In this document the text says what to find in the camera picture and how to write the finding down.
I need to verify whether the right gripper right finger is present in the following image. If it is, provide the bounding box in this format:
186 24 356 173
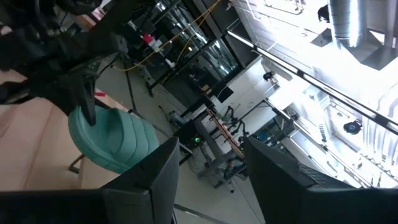
243 136 398 224

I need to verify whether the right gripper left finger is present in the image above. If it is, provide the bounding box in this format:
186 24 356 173
0 136 181 224

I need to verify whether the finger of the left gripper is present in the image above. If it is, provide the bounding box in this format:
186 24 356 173
80 70 100 126
29 77 90 124

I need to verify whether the teal rubber slide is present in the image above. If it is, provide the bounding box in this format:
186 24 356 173
67 105 160 175

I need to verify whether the black ceiling spotlight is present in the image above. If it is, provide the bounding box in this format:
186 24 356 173
317 3 331 23
262 70 277 82
343 120 364 136

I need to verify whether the black computer with glowing light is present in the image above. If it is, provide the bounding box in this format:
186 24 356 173
174 119 214 147

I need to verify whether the black glass-door cabinet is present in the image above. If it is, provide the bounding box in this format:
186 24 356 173
155 37 240 94

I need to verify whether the yellow cable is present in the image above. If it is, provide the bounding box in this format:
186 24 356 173
112 0 222 73

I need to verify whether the black aluminium rig frame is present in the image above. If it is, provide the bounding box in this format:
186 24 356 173
225 29 398 137

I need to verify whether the black wall monitor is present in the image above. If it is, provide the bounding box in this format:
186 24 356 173
216 86 234 103

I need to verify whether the silver ventilation duct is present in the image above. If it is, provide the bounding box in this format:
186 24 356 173
328 0 368 48

